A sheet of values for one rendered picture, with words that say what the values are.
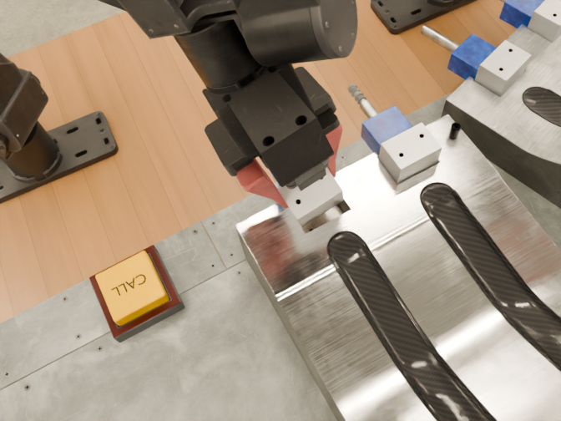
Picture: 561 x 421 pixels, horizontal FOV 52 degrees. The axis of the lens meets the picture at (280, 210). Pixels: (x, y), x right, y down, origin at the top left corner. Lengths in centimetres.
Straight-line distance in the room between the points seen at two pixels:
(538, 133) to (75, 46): 63
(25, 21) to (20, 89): 159
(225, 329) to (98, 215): 22
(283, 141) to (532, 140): 39
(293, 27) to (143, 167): 42
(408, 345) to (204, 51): 32
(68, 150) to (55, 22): 144
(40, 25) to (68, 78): 134
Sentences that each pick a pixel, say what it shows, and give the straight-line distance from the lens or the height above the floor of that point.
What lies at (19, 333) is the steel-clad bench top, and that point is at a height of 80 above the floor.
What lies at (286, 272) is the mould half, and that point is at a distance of 56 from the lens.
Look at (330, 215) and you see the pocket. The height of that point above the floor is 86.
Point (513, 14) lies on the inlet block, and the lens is 81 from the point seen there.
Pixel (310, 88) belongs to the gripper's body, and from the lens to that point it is 48.
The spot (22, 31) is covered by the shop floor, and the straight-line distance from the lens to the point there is 223.
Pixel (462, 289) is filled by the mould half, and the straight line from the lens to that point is 57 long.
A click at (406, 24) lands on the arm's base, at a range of 85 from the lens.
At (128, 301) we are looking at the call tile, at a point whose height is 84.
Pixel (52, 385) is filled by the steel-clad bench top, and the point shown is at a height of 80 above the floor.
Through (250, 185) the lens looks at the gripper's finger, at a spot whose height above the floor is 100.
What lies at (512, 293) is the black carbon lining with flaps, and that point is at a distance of 59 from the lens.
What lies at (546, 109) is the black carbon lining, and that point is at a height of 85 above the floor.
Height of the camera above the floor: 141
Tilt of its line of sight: 63 degrees down
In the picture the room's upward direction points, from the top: 9 degrees counter-clockwise
